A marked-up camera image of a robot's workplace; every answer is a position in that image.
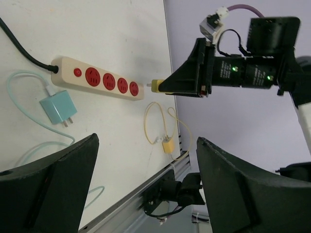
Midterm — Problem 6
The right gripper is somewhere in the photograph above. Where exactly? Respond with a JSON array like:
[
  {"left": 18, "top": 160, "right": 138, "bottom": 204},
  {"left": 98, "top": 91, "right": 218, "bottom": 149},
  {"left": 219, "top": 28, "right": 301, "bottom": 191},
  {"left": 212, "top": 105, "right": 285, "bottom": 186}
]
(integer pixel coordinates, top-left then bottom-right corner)
[{"left": 159, "top": 38, "right": 275, "bottom": 98}]

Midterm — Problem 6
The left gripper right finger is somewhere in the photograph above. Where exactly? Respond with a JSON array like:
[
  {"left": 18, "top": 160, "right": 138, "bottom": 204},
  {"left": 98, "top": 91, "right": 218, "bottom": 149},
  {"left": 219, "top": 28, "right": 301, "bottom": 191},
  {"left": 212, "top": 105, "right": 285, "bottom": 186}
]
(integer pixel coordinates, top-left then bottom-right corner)
[{"left": 196, "top": 137, "right": 311, "bottom": 233}]

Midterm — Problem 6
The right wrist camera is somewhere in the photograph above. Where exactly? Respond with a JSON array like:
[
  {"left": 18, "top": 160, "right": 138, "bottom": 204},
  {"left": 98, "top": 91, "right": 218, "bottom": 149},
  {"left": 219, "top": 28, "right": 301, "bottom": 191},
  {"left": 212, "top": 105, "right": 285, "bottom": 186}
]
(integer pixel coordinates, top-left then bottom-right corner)
[{"left": 199, "top": 7, "right": 229, "bottom": 45}]

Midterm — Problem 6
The yellow charging cable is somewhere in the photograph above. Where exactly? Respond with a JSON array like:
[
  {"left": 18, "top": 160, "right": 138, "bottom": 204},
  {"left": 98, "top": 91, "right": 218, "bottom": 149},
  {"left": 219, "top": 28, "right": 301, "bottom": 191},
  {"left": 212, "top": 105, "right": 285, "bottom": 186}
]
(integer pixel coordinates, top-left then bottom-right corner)
[{"left": 143, "top": 101, "right": 192, "bottom": 161}]

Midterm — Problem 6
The black power cord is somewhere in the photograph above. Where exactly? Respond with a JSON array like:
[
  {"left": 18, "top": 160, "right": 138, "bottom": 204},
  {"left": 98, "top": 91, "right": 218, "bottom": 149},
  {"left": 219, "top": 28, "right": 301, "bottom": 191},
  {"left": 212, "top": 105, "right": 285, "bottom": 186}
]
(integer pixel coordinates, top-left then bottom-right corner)
[{"left": 0, "top": 17, "right": 59, "bottom": 74}]

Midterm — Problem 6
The beige red power strip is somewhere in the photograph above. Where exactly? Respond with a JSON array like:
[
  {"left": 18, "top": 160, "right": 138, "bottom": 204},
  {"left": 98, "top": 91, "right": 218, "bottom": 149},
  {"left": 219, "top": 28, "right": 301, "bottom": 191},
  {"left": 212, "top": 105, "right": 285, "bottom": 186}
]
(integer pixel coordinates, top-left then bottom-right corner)
[{"left": 51, "top": 57, "right": 144, "bottom": 101}]

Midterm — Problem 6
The teal charging cable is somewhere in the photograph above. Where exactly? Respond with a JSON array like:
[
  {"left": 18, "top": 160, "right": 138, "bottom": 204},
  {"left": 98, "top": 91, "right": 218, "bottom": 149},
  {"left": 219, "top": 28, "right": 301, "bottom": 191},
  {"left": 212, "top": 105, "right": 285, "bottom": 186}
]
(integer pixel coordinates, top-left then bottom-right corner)
[{"left": 6, "top": 70, "right": 105, "bottom": 212}]

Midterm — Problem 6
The yellow charger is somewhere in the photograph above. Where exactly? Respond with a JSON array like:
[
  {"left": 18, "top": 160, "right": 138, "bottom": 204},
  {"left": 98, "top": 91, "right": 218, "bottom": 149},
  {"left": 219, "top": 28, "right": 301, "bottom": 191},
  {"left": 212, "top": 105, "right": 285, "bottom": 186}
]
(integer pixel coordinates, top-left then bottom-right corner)
[{"left": 162, "top": 137, "right": 175, "bottom": 154}]

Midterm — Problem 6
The small yellow plug adapter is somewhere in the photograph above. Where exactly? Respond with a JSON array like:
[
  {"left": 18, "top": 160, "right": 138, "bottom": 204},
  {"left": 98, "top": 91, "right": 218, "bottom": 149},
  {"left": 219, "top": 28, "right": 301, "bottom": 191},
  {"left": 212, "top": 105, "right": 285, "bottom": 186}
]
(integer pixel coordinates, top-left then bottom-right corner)
[{"left": 146, "top": 79, "right": 165, "bottom": 93}]

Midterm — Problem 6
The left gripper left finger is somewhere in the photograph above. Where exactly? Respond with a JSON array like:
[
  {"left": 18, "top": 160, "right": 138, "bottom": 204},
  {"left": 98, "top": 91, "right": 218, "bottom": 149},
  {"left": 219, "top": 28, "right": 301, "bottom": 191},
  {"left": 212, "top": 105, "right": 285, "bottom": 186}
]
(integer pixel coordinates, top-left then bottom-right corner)
[{"left": 0, "top": 133, "right": 99, "bottom": 233}]

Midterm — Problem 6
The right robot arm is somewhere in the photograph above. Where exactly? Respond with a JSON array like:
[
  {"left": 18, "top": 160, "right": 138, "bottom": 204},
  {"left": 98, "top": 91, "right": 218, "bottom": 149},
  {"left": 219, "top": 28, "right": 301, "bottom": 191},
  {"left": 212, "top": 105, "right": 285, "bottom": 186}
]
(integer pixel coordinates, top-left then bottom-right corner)
[{"left": 150, "top": 15, "right": 311, "bottom": 106}]

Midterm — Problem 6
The teal charger with cable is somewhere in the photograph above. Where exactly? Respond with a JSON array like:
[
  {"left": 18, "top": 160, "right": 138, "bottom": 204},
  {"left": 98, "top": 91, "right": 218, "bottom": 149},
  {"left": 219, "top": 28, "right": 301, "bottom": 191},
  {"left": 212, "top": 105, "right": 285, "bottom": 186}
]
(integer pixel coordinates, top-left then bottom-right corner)
[{"left": 40, "top": 85, "right": 77, "bottom": 127}]

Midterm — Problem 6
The aluminium front rail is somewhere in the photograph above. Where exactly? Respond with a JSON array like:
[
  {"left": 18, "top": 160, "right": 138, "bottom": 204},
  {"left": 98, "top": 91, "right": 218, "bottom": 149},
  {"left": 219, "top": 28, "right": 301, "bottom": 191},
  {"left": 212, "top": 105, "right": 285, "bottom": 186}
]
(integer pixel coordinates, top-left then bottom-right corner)
[{"left": 79, "top": 155, "right": 190, "bottom": 233}]

